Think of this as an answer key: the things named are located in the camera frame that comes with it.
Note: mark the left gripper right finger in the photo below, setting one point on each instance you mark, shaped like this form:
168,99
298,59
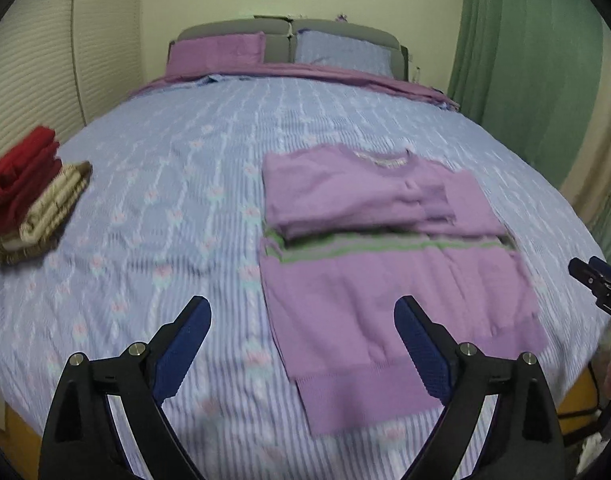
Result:
430,346

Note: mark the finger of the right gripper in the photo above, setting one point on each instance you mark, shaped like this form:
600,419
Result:
601,267
585,274

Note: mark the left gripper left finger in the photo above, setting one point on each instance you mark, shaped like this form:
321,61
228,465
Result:
173,348

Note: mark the purple sweatshirt green stripes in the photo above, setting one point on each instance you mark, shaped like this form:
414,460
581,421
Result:
346,235

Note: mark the folded beige striped garment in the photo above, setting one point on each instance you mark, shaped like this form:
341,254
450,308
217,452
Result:
41,229

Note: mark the green curtain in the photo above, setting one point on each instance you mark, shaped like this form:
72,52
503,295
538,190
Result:
537,75

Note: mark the folded red garment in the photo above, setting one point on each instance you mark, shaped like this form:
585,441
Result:
25,172

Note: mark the purple folded blanket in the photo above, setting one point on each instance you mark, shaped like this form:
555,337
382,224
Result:
330,74

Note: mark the purple pillow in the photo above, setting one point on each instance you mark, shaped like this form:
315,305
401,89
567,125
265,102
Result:
206,54

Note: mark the white louvered closet door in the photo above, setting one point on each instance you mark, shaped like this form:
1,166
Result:
64,63

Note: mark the blue striped pillow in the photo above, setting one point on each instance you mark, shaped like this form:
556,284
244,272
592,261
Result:
319,48

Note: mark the grey padded headboard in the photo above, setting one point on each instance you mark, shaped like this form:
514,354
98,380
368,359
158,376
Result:
280,34

